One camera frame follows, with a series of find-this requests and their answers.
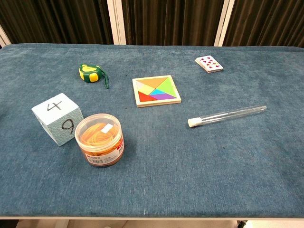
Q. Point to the blue table cloth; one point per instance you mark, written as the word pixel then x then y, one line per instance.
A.
pixel 166 166

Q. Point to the white frame post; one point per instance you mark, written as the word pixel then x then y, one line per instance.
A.
pixel 116 21
pixel 5 39
pixel 224 23

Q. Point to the deck of playing cards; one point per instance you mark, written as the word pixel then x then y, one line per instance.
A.
pixel 209 63

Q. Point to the transparent glass test tube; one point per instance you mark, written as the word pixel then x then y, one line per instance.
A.
pixel 228 116

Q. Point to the colourful wooden tangram puzzle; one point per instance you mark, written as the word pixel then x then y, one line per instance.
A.
pixel 155 91

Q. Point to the green yellow tape measure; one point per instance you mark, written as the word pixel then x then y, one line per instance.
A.
pixel 89 73

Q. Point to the clear jar of rubber bands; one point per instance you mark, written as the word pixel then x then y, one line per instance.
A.
pixel 99 140

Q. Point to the dark pleated curtain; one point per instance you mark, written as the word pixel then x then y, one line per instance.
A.
pixel 171 21
pixel 59 21
pixel 266 21

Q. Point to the light blue numbered cube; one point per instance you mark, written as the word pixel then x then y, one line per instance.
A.
pixel 54 114

